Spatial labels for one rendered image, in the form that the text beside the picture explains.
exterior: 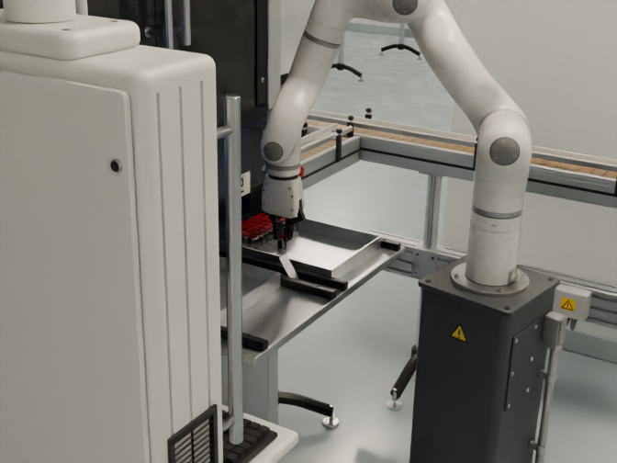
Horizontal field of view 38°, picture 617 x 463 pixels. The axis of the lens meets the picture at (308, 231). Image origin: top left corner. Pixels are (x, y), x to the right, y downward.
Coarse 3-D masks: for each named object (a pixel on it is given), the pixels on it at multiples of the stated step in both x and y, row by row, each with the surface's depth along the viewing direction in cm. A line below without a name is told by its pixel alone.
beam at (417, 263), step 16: (400, 240) 327; (416, 240) 328; (400, 256) 325; (416, 256) 322; (432, 256) 318; (448, 256) 315; (400, 272) 327; (416, 272) 324; (432, 272) 320; (544, 272) 303; (592, 288) 292; (608, 288) 292; (592, 304) 292; (608, 304) 290; (592, 320) 294; (608, 320) 291
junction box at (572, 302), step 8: (560, 288) 292; (568, 288) 292; (576, 288) 292; (560, 296) 292; (568, 296) 291; (576, 296) 289; (584, 296) 288; (560, 304) 293; (568, 304) 291; (576, 304) 290; (584, 304) 289; (560, 312) 294; (568, 312) 292; (576, 312) 291; (584, 312) 290; (584, 320) 290
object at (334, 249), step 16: (304, 224) 244; (320, 224) 241; (304, 240) 238; (320, 240) 238; (336, 240) 238; (352, 240) 238; (368, 240) 235; (256, 256) 223; (272, 256) 220; (288, 256) 227; (304, 256) 228; (320, 256) 228; (336, 256) 228; (352, 256) 220; (368, 256) 229; (320, 272) 214; (336, 272) 215
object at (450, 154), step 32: (320, 128) 323; (384, 128) 312; (416, 128) 313; (384, 160) 314; (416, 160) 307; (448, 160) 301; (544, 160) 293; (576, 160) 281; (608, 160) 282; (544, 192) 287; (576, 192) 281; (608, 192) 276
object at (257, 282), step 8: (224, 264) 218; (224, 272) 218; (248, 272) 215; (256, 272) 213; (264, 272) 212; (272, 272) 211; (224, 280) 213; (248, 280) 214; (256, 280) 214; (264, 280) 213; (272, 280) 208; (224, 288) 209; (248, 288) 209; (256, 288) 202; (264, 288) 205; (272, 288) 208; (224, 296) 206; (248, 296) 200; (256, 296) 203; (264, 296) 206; (224, 304) 202; (248, 304) 201; (224, 312) 193; (224, 320) 193
